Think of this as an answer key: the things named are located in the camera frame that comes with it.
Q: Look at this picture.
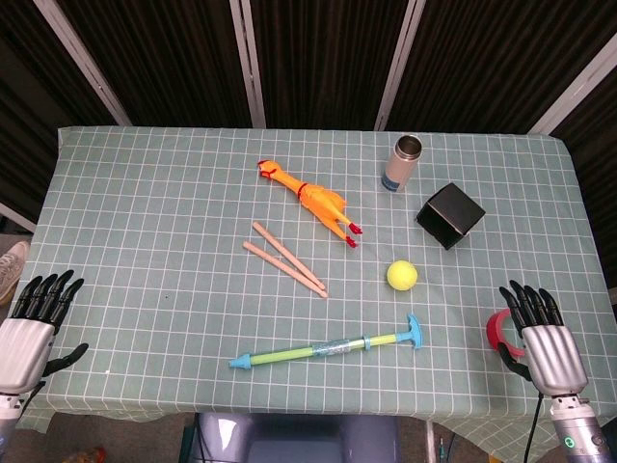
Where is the grey steel thermos bottle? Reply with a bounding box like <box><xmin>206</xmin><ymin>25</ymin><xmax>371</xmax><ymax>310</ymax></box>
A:
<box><xmin>382</xmin><ymin>134</ymin><xmax>424</xmax><ymax>194</ymax></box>

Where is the green checked tablecloth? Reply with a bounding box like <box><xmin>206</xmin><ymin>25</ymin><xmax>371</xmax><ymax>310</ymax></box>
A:
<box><xmin>16</xmin><ymin>125</ymin><xmax>617</xmax><ymax>463</ymax></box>

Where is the small yellow ball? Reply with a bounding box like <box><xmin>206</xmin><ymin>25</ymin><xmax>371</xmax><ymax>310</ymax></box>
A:
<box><xmin>386</xmin><ymin>259</ymin><xmax>419</xmax><ymax>292</ymax></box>

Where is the white partition frame post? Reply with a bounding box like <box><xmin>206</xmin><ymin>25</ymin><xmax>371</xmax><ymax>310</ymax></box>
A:
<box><xmin>32</xmin><ymin>0</ymin><xmax>132</xmax><ymax>126</ymax></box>
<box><xmin>527</xmin><ymin>46</ymin><xmax>617</xmax><ymax>135</ymax></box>
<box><xmin>228</xmin><ymin>0</ymin><xmax>267</xmax><ymax>129</ymax></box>
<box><xmin>373</xmin><ymin>0</ymin><xmax>434</xmax><ymax>131</ymax></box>

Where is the black cardboard box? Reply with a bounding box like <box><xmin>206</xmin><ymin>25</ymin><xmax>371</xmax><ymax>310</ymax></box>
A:
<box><xmin>416</xmin><ymin>181</ymin><xmax>487</xmax><ymax>251</ymax></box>

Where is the orange rubber chicken toy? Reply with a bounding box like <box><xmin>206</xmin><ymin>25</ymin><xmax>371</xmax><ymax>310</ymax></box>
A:
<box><xmin>256</xmin><ymin>160</ymin><xmax>362</xmax><ymax>249</ymax></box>

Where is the beige sneaker shoe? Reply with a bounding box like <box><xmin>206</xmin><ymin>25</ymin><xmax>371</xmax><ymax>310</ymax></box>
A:
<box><xmin>0</xmin><ymin>240</ymin><xmax>32</xmax><ymax>307</ymax></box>

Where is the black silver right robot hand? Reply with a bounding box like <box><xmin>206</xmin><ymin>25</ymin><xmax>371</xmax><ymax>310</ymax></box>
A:
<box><xmin>498</xmin><ymin>279</ymin><xmax>590</xmax><ymax>400</ymax></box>

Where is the pink wooden drumstick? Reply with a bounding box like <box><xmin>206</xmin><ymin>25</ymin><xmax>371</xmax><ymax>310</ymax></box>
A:
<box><xmin>252</xmin><ymin>221</ymin><xmax>328</xmax><ymax>291</ymax></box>
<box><xmin>242</xmin><ymin>240</ymin><xmax>330</xmax><ymax>300</ymax></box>

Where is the red tape roll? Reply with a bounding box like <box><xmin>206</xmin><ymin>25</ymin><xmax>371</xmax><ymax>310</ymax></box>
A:
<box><xmin>485</xmin><ymin>310</ymin><xmax>526</xmax><ymax>361</ymax></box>

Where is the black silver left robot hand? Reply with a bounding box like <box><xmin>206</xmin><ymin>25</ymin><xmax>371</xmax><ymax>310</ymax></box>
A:
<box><xmin>0</xmin><ymin>269</ymin><xmax>91</xmax><ymax>397</ymax></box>

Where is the black cable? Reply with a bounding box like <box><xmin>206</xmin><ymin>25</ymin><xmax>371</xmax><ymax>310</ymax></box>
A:
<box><xmin>523</xmin><ymin>391</ymin><xmax>545</xmax><ymax>463</ymax></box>

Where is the blue green water squirter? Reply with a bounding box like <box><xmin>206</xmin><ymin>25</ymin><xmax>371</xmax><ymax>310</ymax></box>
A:
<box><xmin>228</xmin><ymin>313</ymin><xmax>425</xmax><ymax>371</ymax></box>

